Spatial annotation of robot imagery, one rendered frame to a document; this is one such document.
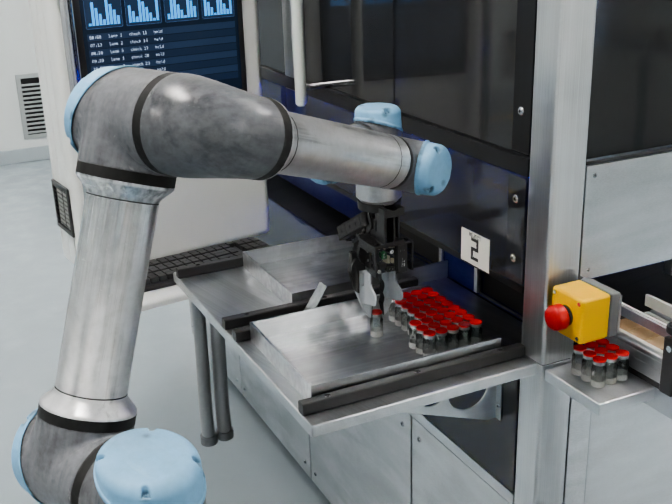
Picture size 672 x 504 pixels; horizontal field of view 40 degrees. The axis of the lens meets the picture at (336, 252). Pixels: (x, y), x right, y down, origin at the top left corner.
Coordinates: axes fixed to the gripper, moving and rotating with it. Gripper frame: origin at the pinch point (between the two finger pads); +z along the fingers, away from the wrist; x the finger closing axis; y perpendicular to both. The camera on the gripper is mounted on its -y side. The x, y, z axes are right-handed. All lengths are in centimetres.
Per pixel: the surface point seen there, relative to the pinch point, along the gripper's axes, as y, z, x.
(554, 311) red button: 29.7, -7.6, 14.5
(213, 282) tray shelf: -37.8, 5.4, -17.0
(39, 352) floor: -214, 93, -37
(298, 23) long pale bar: -54, -42, 11
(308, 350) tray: 0.1, 5.2, -12.8
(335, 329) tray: -5.2, 5.2, -5.2
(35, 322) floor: -244, 93, -34
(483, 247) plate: 6.7, -9.9, 17.5
